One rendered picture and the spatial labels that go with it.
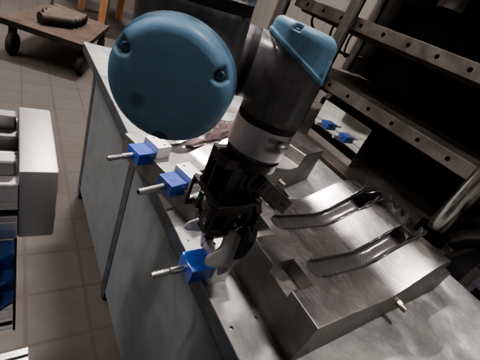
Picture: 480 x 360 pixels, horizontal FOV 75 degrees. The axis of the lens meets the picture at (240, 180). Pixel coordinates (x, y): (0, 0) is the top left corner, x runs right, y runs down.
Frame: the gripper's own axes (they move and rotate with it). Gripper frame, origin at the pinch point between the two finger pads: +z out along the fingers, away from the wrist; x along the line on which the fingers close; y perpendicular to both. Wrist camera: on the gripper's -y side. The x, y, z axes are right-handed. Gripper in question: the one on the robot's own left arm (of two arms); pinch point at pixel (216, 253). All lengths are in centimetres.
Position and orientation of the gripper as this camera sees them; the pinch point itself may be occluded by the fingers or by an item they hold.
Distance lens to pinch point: 52.4
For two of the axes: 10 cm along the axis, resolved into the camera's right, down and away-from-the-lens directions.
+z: -3.6, 7.9, 4.9
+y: -7.8, 0.2, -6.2
